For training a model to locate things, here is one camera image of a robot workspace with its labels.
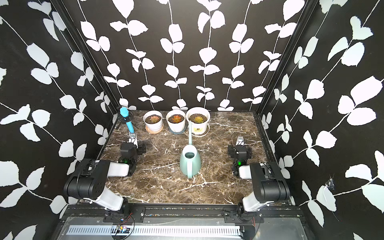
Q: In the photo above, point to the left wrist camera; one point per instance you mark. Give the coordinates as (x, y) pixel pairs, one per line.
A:
(133, 139)

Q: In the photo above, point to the small circuit board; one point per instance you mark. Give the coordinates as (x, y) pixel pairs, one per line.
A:
(123, 230)

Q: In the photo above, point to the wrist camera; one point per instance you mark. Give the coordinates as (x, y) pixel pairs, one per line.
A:
(133, 139)
(240, 141)

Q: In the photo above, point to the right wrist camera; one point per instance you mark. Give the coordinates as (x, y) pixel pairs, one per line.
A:
(240, 141)

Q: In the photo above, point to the white saucer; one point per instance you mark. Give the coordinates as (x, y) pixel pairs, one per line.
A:
(199, 135)

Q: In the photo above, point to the white fluted pot middle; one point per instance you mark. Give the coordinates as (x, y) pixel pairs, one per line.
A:
(176, 127)

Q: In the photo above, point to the orange succulent middle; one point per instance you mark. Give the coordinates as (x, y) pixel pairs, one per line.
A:
(176, 118)

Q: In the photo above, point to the mint green watering can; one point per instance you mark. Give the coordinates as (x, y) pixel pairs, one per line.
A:
(190, 160)

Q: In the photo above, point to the black mini tripod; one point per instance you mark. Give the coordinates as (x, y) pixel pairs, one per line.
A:
(121, 121)

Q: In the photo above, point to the peach saucer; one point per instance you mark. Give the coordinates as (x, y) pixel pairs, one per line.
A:
(152, 131)

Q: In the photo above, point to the blue handheld device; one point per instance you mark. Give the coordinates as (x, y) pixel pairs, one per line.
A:
(127, 117)

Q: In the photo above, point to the white round pot right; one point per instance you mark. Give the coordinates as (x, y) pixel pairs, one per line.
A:
(199, 128)

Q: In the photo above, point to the white ribbed pot left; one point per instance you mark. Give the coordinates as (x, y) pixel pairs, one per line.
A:
(153, 126)

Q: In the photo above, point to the black front rail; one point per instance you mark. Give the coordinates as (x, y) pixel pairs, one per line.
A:
(229, 213)

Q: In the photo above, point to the pink-green succulent left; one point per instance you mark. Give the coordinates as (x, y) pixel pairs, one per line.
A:
(153, 119)

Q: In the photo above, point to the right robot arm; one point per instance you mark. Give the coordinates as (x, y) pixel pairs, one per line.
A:
(269, 185)

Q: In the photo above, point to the yellow-green succulent right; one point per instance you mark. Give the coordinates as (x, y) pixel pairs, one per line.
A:
(198, 118)

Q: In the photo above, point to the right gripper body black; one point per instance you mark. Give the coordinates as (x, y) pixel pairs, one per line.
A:
(240, 147)

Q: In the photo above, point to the white perforated strip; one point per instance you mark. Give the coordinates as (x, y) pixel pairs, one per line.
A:
(164, 231)

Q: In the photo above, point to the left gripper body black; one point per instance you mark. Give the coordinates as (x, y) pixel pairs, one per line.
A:
(132, 132)

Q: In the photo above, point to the blue-grey saucer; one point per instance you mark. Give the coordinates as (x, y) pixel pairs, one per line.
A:
(177, 133)

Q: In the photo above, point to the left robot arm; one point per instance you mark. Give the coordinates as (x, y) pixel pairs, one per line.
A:
(88, 181)

